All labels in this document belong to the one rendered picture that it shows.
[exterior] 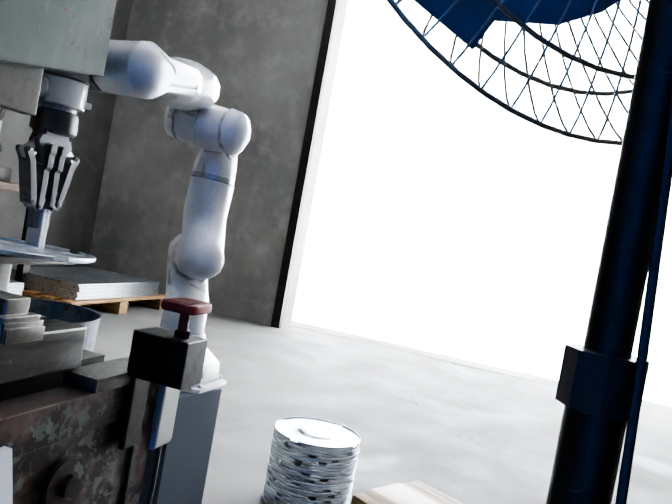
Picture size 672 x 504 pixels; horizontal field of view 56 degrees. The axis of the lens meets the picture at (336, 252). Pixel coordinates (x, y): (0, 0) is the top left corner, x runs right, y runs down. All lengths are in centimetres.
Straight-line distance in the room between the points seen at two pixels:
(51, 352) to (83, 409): 9
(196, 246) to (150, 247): 474
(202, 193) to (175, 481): 71
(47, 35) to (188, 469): 115
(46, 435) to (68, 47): 50
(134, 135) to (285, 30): 177
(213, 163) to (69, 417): 84
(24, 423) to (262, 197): 498
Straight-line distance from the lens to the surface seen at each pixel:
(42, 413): 90
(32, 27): 89
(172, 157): 623
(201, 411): 169
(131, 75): 119
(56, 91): 117
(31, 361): 92
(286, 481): 213
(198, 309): 96
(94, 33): 97
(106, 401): 100
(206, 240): 155
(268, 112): 586
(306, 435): 216
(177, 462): 168
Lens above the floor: 90
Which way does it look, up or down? 2 degrees down
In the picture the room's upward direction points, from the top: 10 degrees clockwise
